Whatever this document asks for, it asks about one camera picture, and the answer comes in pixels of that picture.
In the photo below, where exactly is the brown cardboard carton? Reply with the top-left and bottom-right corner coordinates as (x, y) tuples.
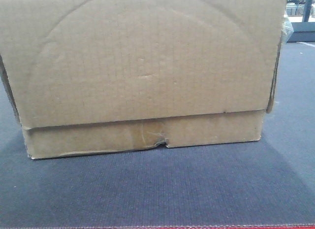
(0, 0), (286, 159)

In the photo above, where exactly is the dark conveyor side frame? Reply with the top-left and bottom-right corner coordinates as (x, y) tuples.
(288, 22), (315, 42)

